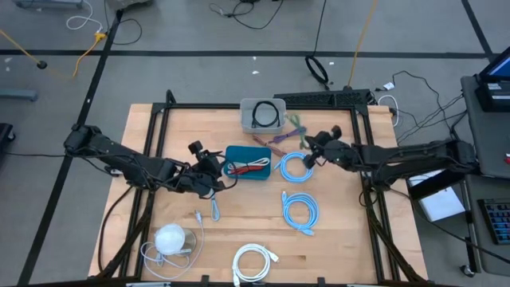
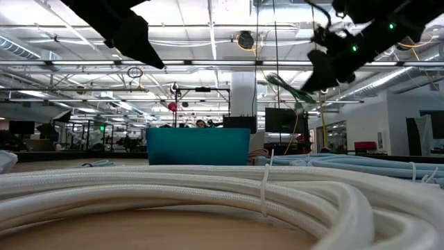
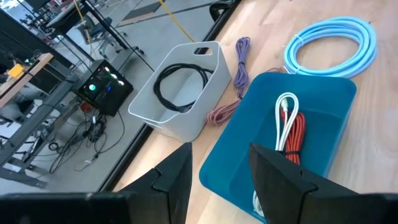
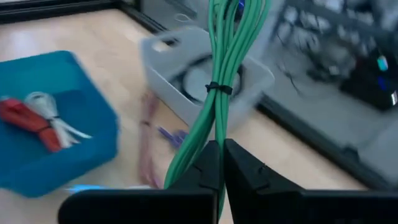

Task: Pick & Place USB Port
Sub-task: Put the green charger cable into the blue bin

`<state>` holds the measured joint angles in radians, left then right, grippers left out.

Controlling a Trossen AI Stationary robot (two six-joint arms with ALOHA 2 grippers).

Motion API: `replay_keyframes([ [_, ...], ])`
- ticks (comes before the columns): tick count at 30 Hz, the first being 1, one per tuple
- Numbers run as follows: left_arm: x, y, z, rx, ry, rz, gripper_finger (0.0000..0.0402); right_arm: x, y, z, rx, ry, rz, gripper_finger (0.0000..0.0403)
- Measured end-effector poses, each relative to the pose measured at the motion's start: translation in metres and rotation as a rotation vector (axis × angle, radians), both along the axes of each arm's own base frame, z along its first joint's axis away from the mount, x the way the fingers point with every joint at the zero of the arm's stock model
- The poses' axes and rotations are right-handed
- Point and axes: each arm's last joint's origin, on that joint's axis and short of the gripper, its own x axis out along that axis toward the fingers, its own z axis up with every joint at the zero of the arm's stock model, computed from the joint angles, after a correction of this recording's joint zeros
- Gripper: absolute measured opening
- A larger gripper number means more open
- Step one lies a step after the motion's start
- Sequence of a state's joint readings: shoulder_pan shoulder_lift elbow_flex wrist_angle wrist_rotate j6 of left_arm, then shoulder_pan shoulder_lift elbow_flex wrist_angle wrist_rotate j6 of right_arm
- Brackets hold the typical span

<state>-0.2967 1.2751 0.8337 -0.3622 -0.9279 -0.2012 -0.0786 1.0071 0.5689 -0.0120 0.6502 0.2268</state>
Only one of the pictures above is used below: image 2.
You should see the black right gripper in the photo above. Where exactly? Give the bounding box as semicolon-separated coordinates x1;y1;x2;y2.
302;15;428;92

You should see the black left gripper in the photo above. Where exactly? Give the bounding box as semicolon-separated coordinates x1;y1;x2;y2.
60;0;167;70

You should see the green cable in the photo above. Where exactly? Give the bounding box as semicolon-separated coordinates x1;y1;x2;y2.
266;72;317;104

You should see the thick light blue ethernet cable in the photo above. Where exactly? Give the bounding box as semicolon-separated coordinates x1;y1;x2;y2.
255;152;444;188

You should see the thin light blue cable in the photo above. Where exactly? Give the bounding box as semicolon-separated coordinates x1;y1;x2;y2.
81;159;117;168

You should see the white braided cable coil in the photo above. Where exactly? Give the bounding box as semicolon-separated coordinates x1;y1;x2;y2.
0;165;444;250

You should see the black monitor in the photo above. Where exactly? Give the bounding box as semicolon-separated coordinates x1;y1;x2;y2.
265;107;309;135

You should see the red box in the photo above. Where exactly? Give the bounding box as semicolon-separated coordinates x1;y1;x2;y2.
354;141;377;151

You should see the black box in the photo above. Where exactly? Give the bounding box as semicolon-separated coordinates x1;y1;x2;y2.
223;115;258;135

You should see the teal plastic bin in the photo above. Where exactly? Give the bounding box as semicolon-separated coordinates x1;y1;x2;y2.
145;127;251;167

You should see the black background rig frame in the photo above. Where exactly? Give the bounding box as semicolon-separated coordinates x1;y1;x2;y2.
174;86;232;128

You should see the black ceiling cable reel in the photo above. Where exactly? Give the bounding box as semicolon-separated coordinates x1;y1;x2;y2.
237;30;256;49

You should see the reddish brown cable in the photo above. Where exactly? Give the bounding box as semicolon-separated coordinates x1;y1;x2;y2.
248;148;271;165

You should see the black aluminium table frame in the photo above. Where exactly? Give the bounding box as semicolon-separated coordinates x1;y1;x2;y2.
13;149;444;164

